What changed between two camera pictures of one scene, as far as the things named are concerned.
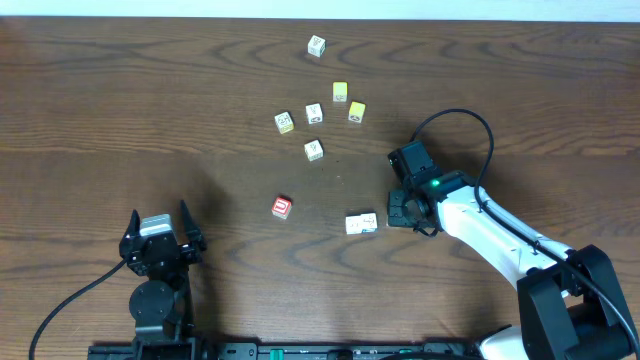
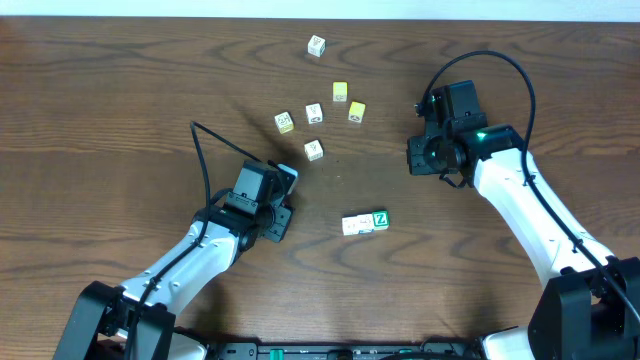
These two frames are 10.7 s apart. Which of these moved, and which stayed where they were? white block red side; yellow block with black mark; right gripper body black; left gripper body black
Moved: left gripper body black; right gripper body black
Stayed: white block red side; yellow block with black mark
